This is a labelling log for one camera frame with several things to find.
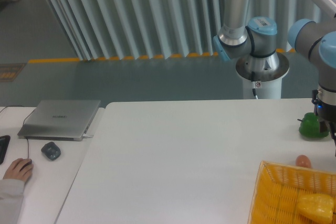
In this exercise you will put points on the grey sleeved forearm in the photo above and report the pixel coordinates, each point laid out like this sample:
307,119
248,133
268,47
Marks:
12,195

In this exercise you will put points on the black keyboard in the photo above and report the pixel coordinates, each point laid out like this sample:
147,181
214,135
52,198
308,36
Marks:
4,143

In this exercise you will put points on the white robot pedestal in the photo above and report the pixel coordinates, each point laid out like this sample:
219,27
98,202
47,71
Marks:
262,90

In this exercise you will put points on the dark grey wireless mouse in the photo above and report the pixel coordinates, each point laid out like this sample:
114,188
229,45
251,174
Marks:
51,151

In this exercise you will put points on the yellow bell pepper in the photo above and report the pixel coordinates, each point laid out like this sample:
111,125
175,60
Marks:
316,207

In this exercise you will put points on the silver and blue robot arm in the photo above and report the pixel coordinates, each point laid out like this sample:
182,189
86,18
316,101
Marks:
253,43

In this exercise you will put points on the black wired mouse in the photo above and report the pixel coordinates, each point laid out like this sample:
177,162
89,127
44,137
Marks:
27,166

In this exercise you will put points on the person's hand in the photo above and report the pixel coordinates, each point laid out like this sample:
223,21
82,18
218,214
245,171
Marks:
13,172

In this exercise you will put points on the green bell pepper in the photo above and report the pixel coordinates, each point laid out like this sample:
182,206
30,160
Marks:
309,127

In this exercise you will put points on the yellow woven basket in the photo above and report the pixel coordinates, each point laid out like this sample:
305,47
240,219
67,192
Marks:
277,188

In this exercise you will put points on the silver closed laptop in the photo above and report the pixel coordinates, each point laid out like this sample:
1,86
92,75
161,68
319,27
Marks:
64,120

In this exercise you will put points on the brown egg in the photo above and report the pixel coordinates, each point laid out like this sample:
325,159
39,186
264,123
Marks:
303,161

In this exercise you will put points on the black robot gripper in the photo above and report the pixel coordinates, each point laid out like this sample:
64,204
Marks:
324,107

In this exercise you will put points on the white pleated curtain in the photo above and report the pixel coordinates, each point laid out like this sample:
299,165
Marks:
122,28

